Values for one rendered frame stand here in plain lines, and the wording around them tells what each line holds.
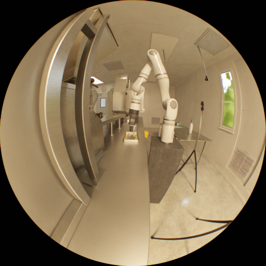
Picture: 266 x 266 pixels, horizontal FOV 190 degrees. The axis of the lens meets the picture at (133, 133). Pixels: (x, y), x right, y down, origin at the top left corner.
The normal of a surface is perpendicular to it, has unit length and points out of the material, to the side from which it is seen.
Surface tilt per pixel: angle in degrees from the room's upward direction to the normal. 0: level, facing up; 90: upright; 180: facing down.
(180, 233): 0
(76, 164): 90
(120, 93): 90
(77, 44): 118
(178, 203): 0
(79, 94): 90
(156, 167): 90
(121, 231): 0
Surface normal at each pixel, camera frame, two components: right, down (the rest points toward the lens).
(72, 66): -0.11, 0.70
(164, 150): -0.24, 0.27
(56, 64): 0.99, 0.06
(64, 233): 0.03, -0.96
